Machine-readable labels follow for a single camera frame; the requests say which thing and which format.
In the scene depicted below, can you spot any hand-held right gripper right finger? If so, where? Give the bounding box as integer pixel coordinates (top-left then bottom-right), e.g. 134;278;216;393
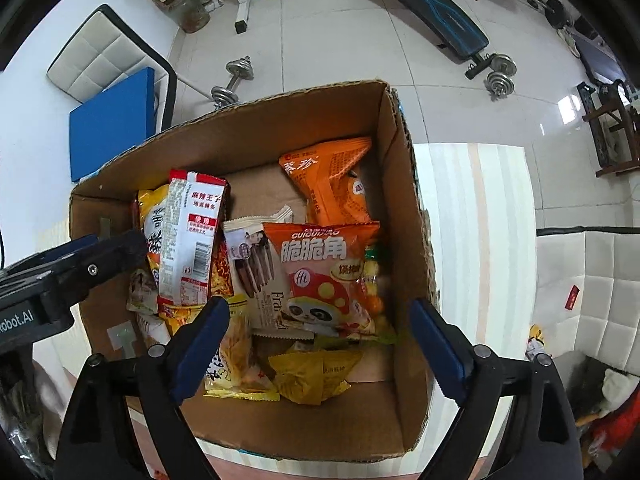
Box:
407;297;586;480

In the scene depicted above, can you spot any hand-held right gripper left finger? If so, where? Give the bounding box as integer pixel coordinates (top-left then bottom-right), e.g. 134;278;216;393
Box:
52;296;232;480

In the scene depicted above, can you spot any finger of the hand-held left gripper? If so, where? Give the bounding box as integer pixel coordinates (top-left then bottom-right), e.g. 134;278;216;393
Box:
0;233;100;282
51;230;150;312

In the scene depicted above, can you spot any red white snack packet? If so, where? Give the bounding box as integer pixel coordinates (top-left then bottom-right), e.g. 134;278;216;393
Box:
155;168;232;307

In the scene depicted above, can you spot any brown cardboard box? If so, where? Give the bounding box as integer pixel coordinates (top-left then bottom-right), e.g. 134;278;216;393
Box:
69;79;442;462

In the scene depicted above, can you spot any pale yellow snack packet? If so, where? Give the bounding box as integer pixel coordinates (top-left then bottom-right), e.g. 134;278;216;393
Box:
202;294;281;402

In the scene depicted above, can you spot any small white packet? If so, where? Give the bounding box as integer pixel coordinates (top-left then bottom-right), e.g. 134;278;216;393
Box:
127;269;162;317

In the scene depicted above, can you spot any yellow red noodle packet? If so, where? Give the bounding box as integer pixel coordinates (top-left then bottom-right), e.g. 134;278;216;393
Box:
132;184;236;302

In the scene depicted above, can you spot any beige wafer packet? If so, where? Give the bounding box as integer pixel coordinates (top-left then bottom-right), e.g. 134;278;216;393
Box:
222;215;322;347

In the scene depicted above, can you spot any yellow candy bag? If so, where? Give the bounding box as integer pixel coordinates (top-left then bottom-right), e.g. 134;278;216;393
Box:
362;244;397;347

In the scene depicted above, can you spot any small yellow snack packet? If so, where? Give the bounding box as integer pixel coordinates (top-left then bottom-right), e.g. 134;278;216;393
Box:
527;324;549;361

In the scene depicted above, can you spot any crumpled yellow packet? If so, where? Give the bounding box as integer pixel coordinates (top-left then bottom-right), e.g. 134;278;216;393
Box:
267;347;364;406

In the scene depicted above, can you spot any orange cartoon snack packet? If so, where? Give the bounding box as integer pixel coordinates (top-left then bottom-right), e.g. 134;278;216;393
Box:
262;222;382;342

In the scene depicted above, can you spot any blue foam pad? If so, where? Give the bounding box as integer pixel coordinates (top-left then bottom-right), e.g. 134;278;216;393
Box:
68;66;156;184

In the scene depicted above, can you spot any white padded sofa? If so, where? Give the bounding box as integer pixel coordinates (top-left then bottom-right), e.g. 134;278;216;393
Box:
534;227;640;387

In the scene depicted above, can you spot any plain orange snack packet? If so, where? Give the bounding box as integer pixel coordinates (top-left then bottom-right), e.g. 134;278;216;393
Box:
278;136;381;227

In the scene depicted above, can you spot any red cloth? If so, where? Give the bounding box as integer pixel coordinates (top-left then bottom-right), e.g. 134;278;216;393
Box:
575;394;640;480

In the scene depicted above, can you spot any white padded stool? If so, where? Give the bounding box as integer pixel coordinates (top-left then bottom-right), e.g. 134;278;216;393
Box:
46;3;177;137

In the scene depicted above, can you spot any chrome dumbbell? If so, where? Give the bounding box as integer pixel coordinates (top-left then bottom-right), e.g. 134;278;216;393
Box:
484;53;519;101
209;56;256;111

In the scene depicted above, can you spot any glass jar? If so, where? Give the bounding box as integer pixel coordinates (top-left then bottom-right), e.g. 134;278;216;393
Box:
177;0;214;34

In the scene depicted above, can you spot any dark wooden rack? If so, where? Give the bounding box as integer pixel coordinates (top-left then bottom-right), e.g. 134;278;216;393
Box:
575;79;640;177

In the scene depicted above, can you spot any black blue sit-up bench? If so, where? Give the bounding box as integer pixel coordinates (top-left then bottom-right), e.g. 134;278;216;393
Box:
340;0;490;79

